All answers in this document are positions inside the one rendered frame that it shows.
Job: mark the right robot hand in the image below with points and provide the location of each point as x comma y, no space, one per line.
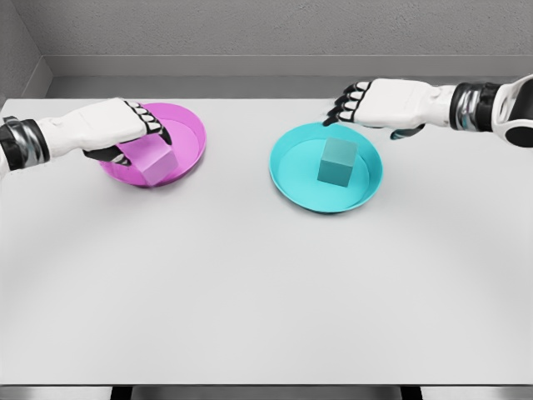
385,104

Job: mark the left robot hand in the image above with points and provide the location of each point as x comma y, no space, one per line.
108,123

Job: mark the pink block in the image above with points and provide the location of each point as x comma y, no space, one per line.
160,164

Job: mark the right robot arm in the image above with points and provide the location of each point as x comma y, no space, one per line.
474,110

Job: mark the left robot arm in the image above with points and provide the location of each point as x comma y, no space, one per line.
37,135

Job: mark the cyan block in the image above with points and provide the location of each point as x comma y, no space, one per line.
337,162

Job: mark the pink plate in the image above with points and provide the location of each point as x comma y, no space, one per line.
189,137

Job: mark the cyan plate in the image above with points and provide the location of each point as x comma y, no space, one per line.
293,175

